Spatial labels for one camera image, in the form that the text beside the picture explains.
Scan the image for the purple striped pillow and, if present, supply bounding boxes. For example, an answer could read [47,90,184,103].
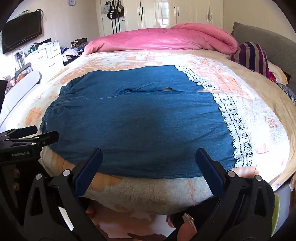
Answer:
[230,42,270,77]

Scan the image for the person's green jacket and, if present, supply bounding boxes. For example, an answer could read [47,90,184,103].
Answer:
[271,193,281,229]

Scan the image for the cream pillow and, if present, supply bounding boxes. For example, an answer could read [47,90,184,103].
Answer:
[268,61,289,84]

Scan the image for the white drawer cabinet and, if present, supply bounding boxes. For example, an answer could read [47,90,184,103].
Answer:
[24,40,65,70]

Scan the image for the pink quilt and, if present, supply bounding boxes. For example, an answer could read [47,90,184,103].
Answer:
[84,23,238,55]

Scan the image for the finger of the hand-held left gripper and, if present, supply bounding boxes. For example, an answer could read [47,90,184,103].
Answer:
[7,131,60,150]
[0,126,38,141]

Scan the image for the peach floral fleece blanket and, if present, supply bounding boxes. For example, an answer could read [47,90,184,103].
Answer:
[16,49,295,216]

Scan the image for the person's black trouser leg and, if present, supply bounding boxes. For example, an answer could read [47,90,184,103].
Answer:
[171,197,218,230]

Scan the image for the blue patterned pillow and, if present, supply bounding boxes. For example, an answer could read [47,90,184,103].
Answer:
[277,83,296,105]

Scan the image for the magenta cloth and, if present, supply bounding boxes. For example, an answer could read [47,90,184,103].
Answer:
[265,71,278,83]

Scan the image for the white door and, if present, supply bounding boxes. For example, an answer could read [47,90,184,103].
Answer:
[100,0,127,37]

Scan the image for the white wardrobe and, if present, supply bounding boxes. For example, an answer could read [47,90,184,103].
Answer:
[126,0,224,32]

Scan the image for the pile of clothes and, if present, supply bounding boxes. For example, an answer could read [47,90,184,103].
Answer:
[61,37,89,63]

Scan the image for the blue pants with lace trim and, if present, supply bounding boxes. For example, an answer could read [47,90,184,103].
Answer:
[39,65,257,179]

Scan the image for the black wall television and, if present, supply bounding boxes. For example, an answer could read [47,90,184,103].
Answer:
[1,10,43,55]

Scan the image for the grey quilted headboard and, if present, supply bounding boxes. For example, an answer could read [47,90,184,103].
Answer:
[231,22,296,87]

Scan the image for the white rounded chair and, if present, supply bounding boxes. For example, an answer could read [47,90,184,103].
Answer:
[0,71,42,130]

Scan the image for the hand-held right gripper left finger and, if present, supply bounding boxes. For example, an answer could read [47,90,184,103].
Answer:
[23,148,103,241]

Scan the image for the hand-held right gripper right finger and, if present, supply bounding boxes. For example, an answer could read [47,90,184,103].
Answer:
[195,148,275,241]

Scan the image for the person's foot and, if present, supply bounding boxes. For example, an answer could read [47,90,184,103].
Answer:
[166,213,197,241]
[85,204,96,217]

